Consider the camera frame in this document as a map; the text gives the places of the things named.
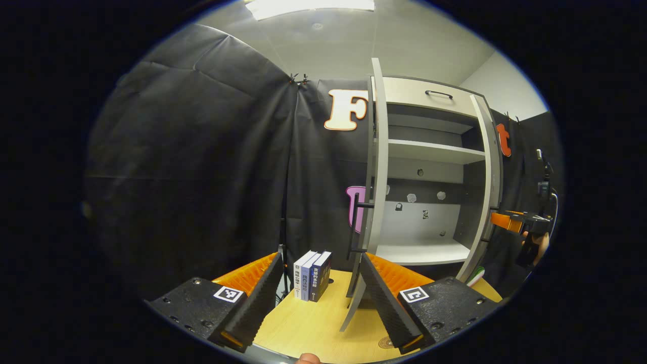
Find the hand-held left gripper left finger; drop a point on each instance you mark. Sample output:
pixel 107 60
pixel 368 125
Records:
pixel 260 303

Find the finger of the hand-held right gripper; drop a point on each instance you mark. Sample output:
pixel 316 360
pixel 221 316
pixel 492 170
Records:
pixel 505 221

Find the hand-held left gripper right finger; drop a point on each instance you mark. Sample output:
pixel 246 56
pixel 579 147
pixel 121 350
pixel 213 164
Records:
pixel 384 308

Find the round wooden coaster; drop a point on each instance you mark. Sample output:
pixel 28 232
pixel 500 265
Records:
pixel 386 343

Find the white cabinet door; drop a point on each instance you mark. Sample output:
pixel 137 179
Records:
pixel 493 167
pixel 379 151

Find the white and grey cabinet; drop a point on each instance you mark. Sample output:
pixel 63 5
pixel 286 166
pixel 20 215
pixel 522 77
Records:
pixel 429 149

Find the cream cabinet drawer front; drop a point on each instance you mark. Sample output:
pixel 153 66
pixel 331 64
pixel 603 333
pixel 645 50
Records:
pixel 409 93

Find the black backdrop stand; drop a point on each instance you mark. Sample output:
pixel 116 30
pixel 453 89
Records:
pixel 283 273

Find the white book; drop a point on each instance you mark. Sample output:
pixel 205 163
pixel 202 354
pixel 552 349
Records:
pixel 298 280

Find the light blue book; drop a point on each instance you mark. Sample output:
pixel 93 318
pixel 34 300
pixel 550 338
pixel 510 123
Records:
pixel 305 283

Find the watermelon slice toy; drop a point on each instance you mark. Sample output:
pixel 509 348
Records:
pixel 476 276

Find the dark blue book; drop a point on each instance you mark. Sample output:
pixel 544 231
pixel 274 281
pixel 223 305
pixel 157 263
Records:
pixel 319 278

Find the ceiling light panel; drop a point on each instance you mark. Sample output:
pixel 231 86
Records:
pixel 308 6

